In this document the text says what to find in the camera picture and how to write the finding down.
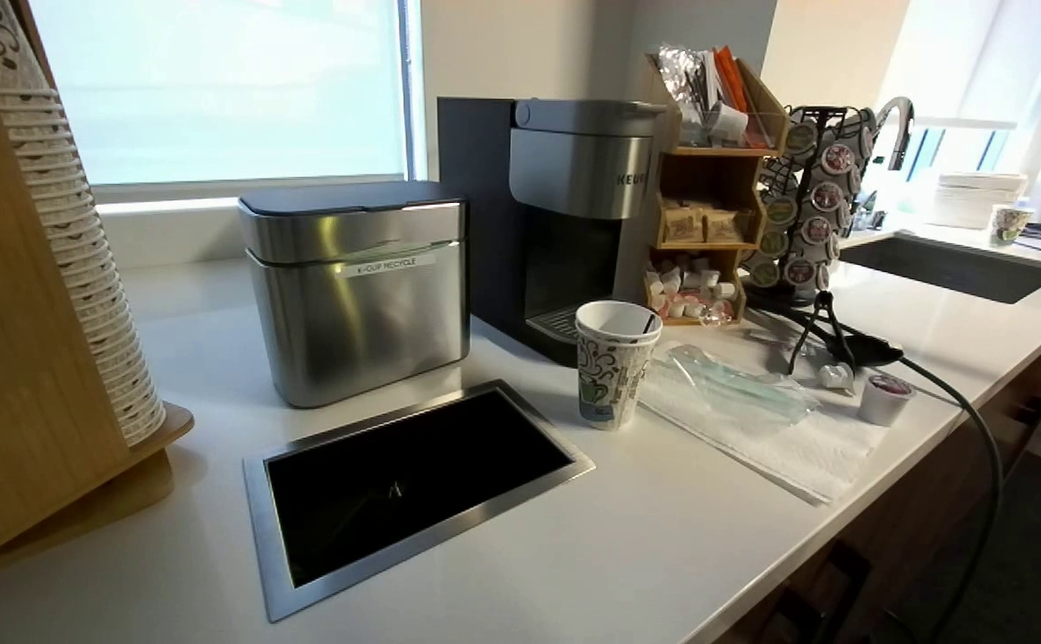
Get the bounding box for stainless steel countertop bin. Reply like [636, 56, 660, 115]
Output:
[235, 174, 473, 412]

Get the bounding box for patterned paper cup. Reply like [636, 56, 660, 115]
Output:
[568, 298, 665, 434]

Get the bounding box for black silver coffee machine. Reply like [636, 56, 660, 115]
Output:
[434, 94, 680, 367]

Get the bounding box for bag of sugar packets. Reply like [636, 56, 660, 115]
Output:
[645, 261, 745, 329]

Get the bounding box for metal framed counter trash opening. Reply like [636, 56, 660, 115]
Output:
[241, 377, 596, 625]

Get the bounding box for wooden condiment organizer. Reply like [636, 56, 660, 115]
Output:
[642, 47, 789, 334]

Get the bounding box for clear plastic zip bag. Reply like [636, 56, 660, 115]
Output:
[632, 341, 906, 509]

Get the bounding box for bundle of packets and stirrers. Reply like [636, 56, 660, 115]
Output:
[651, 43, 757, 150]

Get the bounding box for loose coffee pod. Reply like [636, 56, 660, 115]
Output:
[857, 367, 915, 428]

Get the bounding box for window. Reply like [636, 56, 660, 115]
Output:
[26, 0, 417, 197]

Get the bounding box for black faucet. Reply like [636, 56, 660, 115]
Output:
[872, 94, 918, 179]

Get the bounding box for dark counter sink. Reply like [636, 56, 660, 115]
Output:
[838, 226, 1041, 307]

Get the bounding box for stack of paper cups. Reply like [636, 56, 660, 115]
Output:
[0, 0, 173, 455]

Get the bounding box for wooden counter cabinet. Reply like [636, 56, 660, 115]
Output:
[710, 303, 1041, 644]

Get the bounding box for small cup by sink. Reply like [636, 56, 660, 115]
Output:
[987, 199, 1039, 250]

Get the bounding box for wooden cup dispenser stand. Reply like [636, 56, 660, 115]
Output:
[0, 0, 197, 586]

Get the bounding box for black wire pod carousel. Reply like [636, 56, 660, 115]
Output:
[739, 101, 884, 318]

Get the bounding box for dark power cable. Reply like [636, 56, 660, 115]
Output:
[893, 354, 1010, 644]

